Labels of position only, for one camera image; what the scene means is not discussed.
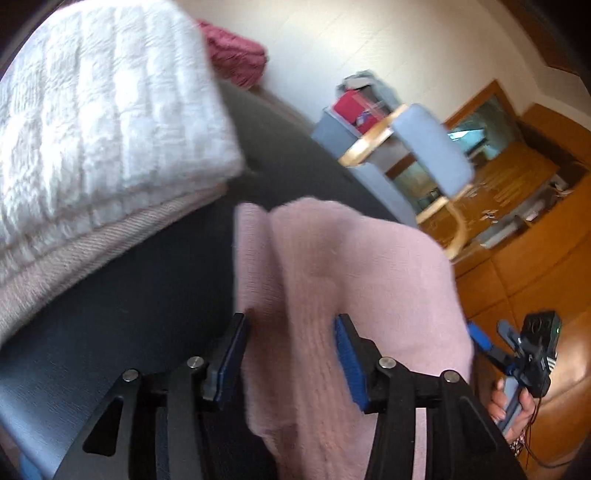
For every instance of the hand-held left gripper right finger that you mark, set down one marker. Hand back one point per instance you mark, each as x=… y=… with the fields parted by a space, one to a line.
x=348 y=364

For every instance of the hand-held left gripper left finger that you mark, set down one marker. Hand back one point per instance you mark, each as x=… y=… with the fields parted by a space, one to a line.
x=231 y=360

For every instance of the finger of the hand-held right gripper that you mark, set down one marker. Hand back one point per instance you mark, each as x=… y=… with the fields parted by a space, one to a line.
x=479 y=338
x=510 y=337

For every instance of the light pink knitted sweater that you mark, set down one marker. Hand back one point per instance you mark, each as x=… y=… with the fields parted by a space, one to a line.
x=323 y=267

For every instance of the dusty pink waffle garment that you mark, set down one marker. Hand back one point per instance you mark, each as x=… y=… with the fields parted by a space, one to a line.
x=55 y=267

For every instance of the person's right forearm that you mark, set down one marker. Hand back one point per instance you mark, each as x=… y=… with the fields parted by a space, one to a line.
x=518 y=446

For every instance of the person's right hand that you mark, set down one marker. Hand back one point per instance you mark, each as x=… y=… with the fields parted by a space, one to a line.
x=496 y=399

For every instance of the wooden glass-door cabinet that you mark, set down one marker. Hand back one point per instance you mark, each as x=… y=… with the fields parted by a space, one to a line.
x=508 y=180

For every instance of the blue-grey wooden armchair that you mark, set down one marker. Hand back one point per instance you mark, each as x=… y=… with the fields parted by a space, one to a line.
x=434 y=147

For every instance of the red box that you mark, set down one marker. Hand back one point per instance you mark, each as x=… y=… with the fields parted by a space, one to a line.
x=351 y=107

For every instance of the white fluffy garment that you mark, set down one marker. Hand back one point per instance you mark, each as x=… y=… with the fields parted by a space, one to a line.
x=92 y=115

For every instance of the maroon knitted garment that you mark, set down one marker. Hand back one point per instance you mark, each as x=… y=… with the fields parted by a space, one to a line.
x=231 y=50

